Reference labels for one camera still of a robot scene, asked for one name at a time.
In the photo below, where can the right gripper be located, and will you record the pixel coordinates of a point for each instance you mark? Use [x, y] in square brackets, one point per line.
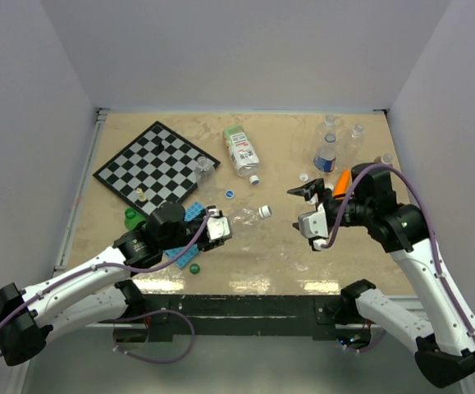
[310, 189]

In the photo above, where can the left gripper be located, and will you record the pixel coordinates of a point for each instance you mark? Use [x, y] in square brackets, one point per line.
[208, 245]

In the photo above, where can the green bottle cap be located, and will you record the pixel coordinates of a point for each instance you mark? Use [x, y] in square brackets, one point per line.
[194, 268]

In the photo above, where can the green plastic bottle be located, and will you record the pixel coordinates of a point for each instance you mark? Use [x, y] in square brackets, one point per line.
[132, 218]

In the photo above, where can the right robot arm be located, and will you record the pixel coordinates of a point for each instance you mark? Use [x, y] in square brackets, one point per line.
[443, 344]

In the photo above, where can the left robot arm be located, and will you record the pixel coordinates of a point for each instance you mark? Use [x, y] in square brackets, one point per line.
[102, 289]

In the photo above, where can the blue label water bottle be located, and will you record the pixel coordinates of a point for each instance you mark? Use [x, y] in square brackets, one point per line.
[325, 157]

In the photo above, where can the juice bottle with white label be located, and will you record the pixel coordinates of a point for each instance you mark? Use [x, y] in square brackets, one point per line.
[242, 153]

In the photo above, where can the clear bottle back row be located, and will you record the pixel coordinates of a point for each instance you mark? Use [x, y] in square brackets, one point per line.
[328, 125]

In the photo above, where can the orange tea bottle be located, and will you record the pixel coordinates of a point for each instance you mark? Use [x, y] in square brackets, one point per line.
[386, 158]

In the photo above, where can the blue studded baseplate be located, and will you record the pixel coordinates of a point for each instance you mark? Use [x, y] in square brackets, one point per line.
[192, 212]

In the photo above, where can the orange plastic carrot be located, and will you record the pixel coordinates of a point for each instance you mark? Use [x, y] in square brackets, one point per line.
[342, 185]

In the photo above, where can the cream chess piece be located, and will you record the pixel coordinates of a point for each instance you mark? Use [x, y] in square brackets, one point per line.
[141, 195]

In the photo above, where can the black white chessboard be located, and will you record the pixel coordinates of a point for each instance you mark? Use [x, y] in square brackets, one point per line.
[166, 176]

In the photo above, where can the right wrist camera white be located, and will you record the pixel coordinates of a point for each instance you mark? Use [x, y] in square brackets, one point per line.
[313, 226]

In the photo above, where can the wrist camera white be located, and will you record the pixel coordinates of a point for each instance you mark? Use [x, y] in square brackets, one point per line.
[313, 226]
[218, 225]

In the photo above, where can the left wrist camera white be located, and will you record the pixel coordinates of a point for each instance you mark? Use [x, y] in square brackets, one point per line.
[218, 225]

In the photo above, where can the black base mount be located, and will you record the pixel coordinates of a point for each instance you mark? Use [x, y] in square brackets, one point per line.
[320, 317]

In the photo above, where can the aluminium frame rail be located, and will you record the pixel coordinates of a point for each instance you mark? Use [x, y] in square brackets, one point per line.
[100, 119]

